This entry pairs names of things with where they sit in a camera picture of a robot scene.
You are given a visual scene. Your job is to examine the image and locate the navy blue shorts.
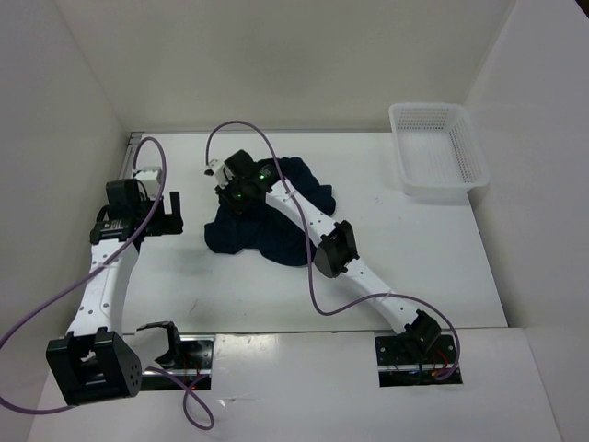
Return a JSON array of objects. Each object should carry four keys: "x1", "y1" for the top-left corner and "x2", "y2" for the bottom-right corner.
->
[{"x1": 204, "y1": 157, "x2": 336, "y2": 267}]

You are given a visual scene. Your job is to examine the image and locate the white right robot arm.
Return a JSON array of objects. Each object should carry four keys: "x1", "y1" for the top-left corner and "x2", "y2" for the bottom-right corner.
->
[{"x1": 205, "y1": 150, "x2": 442, "y2": 362}]

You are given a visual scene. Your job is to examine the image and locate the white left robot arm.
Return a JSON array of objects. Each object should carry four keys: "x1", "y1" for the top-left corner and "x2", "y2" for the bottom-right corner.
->
[{"x1": 46, "y1": 168, "x2": 183, "y2": 406}]

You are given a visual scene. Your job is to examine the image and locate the white plastic basket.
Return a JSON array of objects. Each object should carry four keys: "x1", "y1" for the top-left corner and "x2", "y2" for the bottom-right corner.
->
[{"x1": 388, "y1": 102, "x2": 491, "y2": 199}]

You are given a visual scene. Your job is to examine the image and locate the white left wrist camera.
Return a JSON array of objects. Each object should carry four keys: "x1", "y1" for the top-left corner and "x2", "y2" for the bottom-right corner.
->
[{"x1": 133, "y1": 167, "x2": 162, "y2": 199}]

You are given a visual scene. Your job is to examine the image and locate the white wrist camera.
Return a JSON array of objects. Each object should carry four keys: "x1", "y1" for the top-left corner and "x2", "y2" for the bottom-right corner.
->
[
  {"x1": 133, "y1": 167, "x2": 162, "y2": 199},
  {"x1": 204, "y1": 159, "x2": 225, "y2": 180}
]

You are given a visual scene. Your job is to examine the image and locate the aluminium table edge rail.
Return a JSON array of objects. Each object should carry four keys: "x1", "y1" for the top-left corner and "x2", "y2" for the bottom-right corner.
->
[{"x1": 118, "y1": 132, "x2": 144, "y2": 180}]

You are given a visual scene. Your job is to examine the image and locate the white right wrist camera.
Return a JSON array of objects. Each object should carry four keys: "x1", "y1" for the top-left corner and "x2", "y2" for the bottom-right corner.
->
[{"x1": 204, "y1": 159, "x2": 225, "y2": 180}]

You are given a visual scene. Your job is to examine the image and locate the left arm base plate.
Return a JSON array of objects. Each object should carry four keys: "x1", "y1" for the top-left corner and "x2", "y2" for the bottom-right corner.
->
[{"x1": 141, "y1": 334, "x2": 215, "y2": 391}]

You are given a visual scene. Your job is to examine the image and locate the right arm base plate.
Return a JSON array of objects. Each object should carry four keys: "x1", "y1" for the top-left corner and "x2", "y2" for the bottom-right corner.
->
[{"x1": 375, "y1": 334, "x2": 463, "y2": 388}]

